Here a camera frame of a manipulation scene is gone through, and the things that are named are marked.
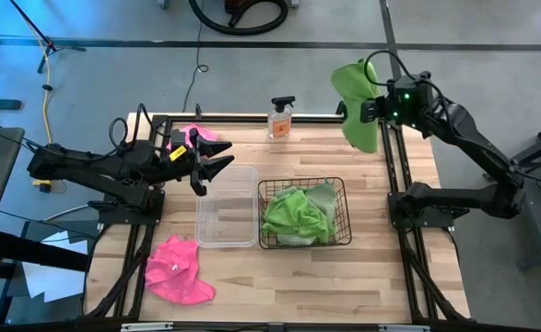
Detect clear plastic bin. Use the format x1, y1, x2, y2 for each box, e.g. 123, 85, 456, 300
194, 164, 260, 250

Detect black vacuum hose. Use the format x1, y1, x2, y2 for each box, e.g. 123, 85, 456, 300
187, 0, 290, 37

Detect black aluminium table frame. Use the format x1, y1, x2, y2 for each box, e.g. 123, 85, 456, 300
81, 112, 468, 325

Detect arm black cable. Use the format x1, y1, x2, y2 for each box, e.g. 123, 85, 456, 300
363, 48, 442, 122
107, 102, 157, 149

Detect white paper sheets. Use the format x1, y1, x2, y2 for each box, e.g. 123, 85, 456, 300
19, 229, 90, 304

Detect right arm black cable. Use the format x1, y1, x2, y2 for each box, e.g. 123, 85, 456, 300
363, 48, 442, 122

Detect thin black floor cable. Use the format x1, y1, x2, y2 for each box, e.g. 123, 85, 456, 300
181, 0, 210, 113
0, 113, 40, 152

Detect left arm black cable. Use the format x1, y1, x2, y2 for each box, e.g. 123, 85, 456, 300
107, 102, 157, 149

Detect yellow extension cable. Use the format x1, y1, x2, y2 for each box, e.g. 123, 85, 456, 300
20, 13, 55, 194

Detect light pink microfiber towel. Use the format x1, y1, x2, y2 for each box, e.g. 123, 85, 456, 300
165, 123, 219, 154

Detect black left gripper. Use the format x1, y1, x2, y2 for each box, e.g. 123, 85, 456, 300
177, 127, 236, 198

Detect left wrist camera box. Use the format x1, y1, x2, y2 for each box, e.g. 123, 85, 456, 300
170, 129, 189, 149

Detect bright green microfiber towel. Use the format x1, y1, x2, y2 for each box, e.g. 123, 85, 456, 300
329, 57, 384, 155
261, 185, 338, 246

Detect clear spray bottle orange label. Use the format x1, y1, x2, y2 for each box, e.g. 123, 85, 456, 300
266, 95, 297, 141

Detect black tripod stand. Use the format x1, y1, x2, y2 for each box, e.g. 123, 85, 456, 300
7, 0, 88, 76

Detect black wire basket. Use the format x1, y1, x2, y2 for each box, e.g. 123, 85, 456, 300
256, 176, 354, 251

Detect hot pink microfiber towel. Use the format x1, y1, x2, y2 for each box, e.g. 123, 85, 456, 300
144, 234, 218, 307

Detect silver metal bracket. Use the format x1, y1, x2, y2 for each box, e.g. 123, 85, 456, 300
377, 324, 431, 332
119, 322, 175, 332

